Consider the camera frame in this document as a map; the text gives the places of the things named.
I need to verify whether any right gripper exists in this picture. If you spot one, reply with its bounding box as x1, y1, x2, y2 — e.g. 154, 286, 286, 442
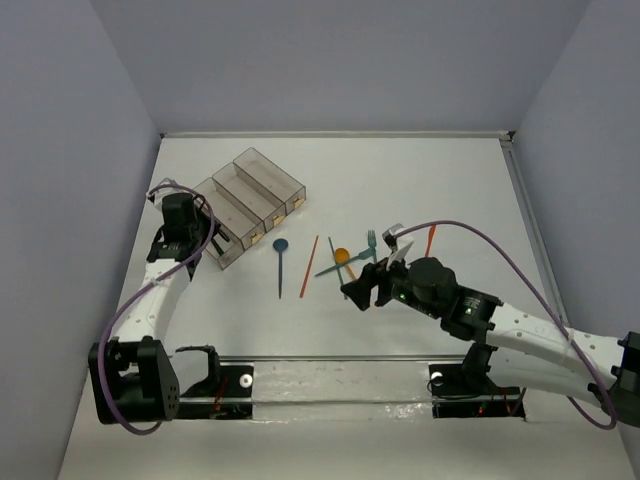
340, 247, 441, 320

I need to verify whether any teal fork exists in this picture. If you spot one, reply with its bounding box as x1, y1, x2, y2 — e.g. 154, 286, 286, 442
367, 230, 378, 263

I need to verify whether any blue spoon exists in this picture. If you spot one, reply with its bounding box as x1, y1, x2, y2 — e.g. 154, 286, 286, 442
272, 238, 289, 299

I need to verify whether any yellow knife green handle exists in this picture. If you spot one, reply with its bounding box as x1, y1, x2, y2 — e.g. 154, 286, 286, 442
211, 224, 229, 256

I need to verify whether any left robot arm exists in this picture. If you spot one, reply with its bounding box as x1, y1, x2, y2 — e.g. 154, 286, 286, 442
88, 187, 217, 435

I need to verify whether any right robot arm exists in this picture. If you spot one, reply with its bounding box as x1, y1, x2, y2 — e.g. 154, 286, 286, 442
341, 258, 639, 427

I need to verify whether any teal fork lying crosswise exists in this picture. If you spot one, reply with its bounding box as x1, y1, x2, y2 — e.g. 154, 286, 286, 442
315, 248, 373, 277

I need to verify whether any orange spoon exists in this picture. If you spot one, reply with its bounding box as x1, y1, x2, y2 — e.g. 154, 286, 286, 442
335, 248, 357, 280

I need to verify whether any orange chopstick left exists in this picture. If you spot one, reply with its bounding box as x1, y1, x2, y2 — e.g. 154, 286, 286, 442
299, 235, 319, 299

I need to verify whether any teal chopstick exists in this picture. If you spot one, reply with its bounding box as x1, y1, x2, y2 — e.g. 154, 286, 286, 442
328, 236, 348, 301

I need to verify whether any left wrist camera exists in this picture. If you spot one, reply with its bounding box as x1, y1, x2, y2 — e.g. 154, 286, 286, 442
146, 178, 181, 206

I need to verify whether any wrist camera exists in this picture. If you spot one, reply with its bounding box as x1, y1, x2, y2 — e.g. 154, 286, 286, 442
382, 224, 414, 269
146, 178, 181, 206

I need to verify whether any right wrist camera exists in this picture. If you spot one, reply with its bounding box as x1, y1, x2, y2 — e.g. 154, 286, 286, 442
382, 224, 414, 269

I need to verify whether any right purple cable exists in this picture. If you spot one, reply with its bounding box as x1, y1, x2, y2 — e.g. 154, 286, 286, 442
399, 219, 619, 431

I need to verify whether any purple cable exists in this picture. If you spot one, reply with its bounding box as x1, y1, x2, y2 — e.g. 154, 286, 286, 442
399, 219, 619, 431
98, 183, 217, 435

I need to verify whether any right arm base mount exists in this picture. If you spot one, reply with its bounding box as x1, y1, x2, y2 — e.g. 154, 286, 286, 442
425, 363, 526, 419

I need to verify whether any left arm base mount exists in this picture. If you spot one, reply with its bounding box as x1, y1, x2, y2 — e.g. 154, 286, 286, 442
171, 345, 254, 421

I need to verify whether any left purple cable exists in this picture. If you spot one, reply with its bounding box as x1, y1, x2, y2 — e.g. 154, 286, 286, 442
98, 183, 217, 435

